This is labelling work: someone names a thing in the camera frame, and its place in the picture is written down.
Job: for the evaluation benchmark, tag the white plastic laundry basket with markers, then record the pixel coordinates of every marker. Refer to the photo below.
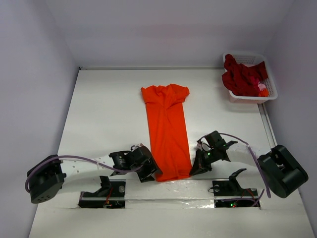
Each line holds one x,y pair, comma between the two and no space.
251,59

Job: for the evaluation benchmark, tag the orange garment in basket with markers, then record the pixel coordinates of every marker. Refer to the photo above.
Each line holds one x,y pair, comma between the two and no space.
263,93

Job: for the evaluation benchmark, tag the dark red t-shirt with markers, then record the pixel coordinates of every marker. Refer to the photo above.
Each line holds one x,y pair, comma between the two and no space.
237,77

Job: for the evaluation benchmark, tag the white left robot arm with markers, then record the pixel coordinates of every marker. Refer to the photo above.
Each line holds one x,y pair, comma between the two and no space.
97,180

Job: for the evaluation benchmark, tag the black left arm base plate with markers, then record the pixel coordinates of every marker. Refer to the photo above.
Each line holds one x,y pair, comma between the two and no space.
110,195

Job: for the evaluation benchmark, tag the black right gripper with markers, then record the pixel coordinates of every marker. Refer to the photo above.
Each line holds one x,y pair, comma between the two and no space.
201,161

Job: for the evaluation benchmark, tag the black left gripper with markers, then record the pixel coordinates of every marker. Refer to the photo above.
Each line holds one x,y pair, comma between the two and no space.
150,168

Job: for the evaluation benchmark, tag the orange t-shirt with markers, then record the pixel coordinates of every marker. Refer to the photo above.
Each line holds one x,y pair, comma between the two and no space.
167,130

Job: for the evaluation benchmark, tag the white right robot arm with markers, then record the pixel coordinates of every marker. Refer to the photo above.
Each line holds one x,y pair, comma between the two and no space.
279,170

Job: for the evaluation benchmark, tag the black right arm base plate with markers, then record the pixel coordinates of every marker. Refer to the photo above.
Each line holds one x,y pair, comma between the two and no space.
228,193

